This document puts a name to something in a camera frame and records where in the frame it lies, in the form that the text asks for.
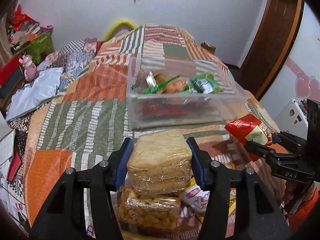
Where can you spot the brown wooden door frame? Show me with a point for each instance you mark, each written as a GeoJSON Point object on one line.
{"type": "Point", "coordinates": [271, 46]}

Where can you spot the red white chip bag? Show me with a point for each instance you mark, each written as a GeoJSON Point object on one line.
{"type": "Point", "coordinates": [249, 128]}

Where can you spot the red flat box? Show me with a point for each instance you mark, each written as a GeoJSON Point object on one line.
{"type": "Point", "coordinates": [10, 76]}

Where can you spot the clear bag brown snacks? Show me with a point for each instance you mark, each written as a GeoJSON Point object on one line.
{"type": "Point", "coordinates": [156, 82]}

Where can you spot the green pea snack bag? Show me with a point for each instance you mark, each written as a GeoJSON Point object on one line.
{"type": "Point", "coordinates": [202, 84]}

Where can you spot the red plastic bag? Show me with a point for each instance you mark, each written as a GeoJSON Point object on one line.
{"type": "Point", "coordinates": [19, 18]}

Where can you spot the pink plush toy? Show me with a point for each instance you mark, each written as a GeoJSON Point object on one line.
{"type": "Point", "coordinates": [30, 71]}

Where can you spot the yellow curved headboard tube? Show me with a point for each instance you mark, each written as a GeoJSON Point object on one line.
{"type": "Point", "coordinates": [121, 23]}

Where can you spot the clear plastic storage bin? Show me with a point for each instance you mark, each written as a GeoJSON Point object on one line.
{"type": "Point", "coordinates": [159, 110]}

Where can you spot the brown cardboard box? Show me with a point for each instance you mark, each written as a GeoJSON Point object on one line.
{"type": "Point", "coordinates": [208, 47]}

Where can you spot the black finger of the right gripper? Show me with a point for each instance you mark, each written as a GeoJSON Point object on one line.
{"type": "Point", "coordinates": [257, 151]}
{"type": "Point", "coordinates": [290, 142]}

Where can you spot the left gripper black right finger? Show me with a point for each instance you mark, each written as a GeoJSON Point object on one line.
{"type": "Point", "coordinates": [257, 214]}

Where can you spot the green storage box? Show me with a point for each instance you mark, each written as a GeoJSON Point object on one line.
{"type": "Point", "coordinates": [40, 47]}

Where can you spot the checkered patterned pillow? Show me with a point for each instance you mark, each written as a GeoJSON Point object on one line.
{"type": "Point", "coordinates": [73, 58]}

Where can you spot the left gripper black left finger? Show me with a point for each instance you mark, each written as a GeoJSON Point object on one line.
{"type": "Point", "coordinates": [62, 216]}

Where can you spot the white refrigerator with stickers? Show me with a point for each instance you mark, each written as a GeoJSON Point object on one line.
{"type": "Point", "coordinates": [297, 80]}

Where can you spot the fried snack clear bag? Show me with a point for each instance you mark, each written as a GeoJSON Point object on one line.
{"type": "Point", "coordinates": [157, 211]}

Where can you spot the sliced bread loaf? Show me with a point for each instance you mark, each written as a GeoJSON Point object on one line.
{"type": "Point", "coordinates": [160, 163]}

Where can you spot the white plastic mailer bag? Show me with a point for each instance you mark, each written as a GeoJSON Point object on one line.
{"type": "Point", "coordinates": [32, 96]}

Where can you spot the white red snack packet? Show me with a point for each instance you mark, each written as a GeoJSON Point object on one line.
{"type": "Point", "coordinates": [194, 197]}

